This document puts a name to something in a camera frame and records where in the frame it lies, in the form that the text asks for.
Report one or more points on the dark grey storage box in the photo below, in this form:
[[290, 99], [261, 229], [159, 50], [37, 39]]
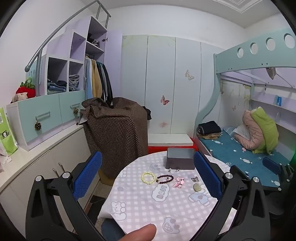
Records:
[[180, 163]]

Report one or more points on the pale green stone pendant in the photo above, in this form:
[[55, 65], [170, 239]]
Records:
[[197, 187]]

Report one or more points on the person's jeans leg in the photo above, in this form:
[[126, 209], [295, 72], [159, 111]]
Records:
[[109, 230]]

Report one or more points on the pine cone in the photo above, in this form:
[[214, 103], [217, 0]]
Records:
[[76, 111], [38, 126]]

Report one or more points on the brown dotted cloth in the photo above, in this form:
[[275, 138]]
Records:
[[115, 134]]

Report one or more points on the light blue hanging shirt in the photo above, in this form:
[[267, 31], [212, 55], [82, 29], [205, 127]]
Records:
[[87, 78]]

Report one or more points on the small blue box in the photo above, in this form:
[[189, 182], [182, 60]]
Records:
[[278, 101]]

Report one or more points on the folded blue clothes pile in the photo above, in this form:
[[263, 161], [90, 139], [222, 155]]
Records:
[[56, 87]]

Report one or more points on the folded tan patterned cloth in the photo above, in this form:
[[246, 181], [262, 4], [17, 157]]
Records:
[[209, 136]]

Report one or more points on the grey metal handrail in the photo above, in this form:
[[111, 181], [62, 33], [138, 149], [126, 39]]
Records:
[[57, 32]]

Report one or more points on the dark hanging clothes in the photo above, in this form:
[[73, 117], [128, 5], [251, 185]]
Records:
[[106, 83]]

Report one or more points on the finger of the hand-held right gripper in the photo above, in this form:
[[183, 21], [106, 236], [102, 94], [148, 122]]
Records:
[[271, 165]]

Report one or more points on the white board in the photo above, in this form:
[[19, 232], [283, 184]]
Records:
[[170, 140]]

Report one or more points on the beige butterfly sticker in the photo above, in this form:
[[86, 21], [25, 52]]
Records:
[[189, 75]]

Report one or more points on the pink checked tablecloth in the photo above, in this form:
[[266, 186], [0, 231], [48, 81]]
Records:
[[138, 204]]

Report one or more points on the pink and green jacket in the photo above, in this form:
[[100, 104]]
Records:
[[266, 129]]

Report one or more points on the folded dark clothes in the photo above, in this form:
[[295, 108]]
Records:
[[209, 127]]

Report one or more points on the white wardrobe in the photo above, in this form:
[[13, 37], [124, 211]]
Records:
[[161, 69]]

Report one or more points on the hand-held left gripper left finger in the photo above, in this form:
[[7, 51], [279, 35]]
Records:
[[87, 176]]

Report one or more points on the small silver ornament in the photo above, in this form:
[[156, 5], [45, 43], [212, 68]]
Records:
[[195, 179]]

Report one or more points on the red plastic stool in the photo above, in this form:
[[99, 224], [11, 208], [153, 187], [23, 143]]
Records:
[[157, 149]]

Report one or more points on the faded pink butterfly sticker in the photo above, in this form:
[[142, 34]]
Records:
[[163, 124]]

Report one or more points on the teal bunk bed frame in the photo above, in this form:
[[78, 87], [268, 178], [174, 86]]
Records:
[[208, 109]]

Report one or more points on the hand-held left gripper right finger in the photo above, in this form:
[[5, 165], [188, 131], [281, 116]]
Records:
[[208, 176]]

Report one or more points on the lilac stair shelf unit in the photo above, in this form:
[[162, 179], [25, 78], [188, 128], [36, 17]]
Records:
[[59, 46]]

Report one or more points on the pink padded jacket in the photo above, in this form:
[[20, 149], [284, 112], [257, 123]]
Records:
[[253, 129]]

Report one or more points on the yellow hanging garment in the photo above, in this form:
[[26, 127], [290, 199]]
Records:
[[96, 78]]

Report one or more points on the pink hair clip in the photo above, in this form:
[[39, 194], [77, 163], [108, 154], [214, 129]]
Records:
[[177, 185]]

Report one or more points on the teal drawer unit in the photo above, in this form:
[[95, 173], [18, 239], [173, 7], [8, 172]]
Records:
[[44, 109]]

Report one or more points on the green paper bag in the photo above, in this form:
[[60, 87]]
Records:
[[7, 132]]

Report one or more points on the person's left hand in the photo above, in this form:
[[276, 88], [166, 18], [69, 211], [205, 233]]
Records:
[[138, 233]]

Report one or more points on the white low cabinet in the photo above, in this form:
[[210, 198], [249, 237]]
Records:
[[34, 166]]

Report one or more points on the folded grey clothes pile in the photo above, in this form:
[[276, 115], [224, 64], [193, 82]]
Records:
[[74, 82]]

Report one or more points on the red strawberry plush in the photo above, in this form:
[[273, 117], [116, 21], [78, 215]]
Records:
[[26, 90]]

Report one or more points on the black cloth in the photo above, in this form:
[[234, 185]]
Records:
[[146, 113]]

